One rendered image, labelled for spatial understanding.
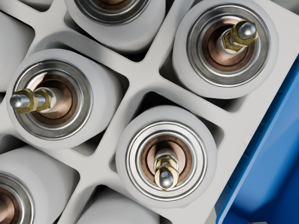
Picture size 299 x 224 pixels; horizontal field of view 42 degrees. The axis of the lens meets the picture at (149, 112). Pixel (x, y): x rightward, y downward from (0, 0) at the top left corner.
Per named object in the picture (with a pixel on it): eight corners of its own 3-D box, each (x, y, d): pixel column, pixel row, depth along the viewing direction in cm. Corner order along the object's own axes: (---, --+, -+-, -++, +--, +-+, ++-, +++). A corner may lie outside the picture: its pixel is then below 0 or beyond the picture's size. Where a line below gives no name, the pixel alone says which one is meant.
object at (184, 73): (209, 11, 53) (231, -31, 35) (257, 63, 53) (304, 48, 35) (157, 60, 54) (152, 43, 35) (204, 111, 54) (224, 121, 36)
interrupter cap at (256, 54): (230, -14, 35) (231, -16, 35) (287, 48, 35) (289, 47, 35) (168, 44, 36) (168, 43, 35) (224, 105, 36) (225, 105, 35)
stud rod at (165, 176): (169, 155, 34) (171, 173, 27) (173, 166, 34) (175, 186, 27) (159, 159, 34) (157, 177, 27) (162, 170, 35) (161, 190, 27)
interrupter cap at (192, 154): (180, 103, 36) (180, 103, 35) (222, 173, 36) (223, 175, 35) (110, 145, 36) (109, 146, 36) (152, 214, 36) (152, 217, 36)
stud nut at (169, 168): (175, 160, 29) (175, 162, 28) (182, 182, 29) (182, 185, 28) (150, 168, 29) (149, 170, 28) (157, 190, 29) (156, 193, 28)
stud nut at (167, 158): (174, 153, 33) (174, 154, 32) (180, 172, 33) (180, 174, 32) (151, 160, 33) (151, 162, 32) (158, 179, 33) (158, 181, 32)
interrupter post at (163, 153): (170, 142, 36) (171, 146, 33) (183, 164, 36) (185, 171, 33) (148, 155, 36) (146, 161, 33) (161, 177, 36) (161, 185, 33)
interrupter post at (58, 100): (63, 115, 36) (53, 117, 33) (38, 109, 36) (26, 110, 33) (69, 90, 36) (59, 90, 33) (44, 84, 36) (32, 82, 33)
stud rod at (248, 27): (230, 35, 34) (249, 18, 26) (238, 44, 34) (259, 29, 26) (222, 43, 34) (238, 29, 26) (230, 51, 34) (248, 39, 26)
